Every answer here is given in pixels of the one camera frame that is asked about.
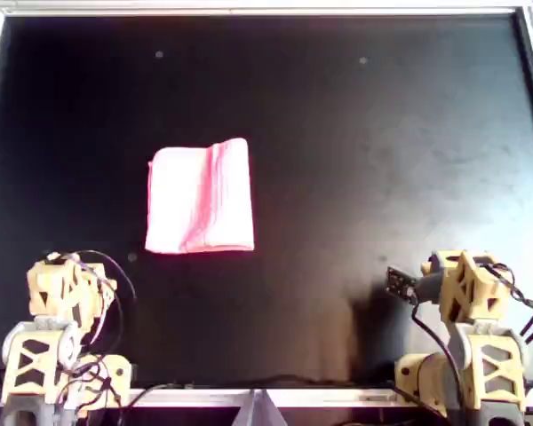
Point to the tan right gripper body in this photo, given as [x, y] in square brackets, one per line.
[434, 265]

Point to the pink microfibre cloth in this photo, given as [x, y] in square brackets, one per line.
[182, 199]

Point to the tan right robot arm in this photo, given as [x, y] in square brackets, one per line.
[497, 368]

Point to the tan left robot arm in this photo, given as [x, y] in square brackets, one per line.
[26, 368]

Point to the small round table sticker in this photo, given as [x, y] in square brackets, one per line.
[132, 256]
[159, 54]
[363, 60]

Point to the grey right camera bracket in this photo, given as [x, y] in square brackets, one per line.
[430, 286]

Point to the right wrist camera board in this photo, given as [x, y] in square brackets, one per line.
[400, 284]

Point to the grey triangular camera stand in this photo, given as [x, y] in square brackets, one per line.
[260, 410]

